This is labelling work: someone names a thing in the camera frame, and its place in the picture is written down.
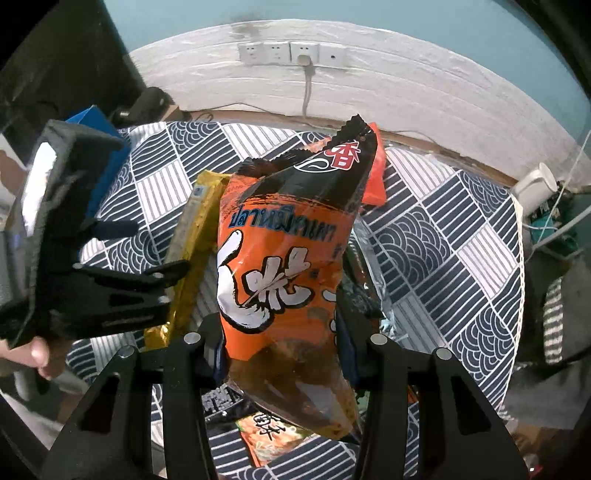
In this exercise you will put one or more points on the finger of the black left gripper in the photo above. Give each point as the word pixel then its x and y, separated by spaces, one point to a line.
pixel 109 230
pixel 166 275

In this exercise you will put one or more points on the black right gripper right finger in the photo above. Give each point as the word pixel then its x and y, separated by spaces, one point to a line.
pixel 427 418

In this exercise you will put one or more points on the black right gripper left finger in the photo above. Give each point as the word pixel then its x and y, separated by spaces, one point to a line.
pixel 108 434

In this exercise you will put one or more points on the yellow snack bar packet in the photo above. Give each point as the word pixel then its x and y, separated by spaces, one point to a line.
pixel 193 240

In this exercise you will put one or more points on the orange green snack bag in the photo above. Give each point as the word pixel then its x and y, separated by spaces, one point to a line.
pixel 267 437

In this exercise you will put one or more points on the orange black squid snack bag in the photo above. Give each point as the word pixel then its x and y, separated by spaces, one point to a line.
pixel 283 228

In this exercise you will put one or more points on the red orange snack bag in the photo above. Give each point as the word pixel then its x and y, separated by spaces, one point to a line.
pixel 375 191

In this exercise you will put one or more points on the left hand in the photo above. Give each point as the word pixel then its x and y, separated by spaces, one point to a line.
pixel 47 357

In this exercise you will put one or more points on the blue cardboard box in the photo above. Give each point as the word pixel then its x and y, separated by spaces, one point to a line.
pixel 104 165

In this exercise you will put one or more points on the striped knit garment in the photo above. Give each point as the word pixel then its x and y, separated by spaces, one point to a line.
pixel 553 326

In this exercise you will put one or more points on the navy white patterned tablecloth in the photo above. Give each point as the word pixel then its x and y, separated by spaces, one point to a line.
pixel 448 242

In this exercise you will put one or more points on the white cup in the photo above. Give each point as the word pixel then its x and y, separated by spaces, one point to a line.
pixel 535 188

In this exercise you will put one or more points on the white wall socket strip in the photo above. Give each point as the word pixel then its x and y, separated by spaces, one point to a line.
pixel 328 55

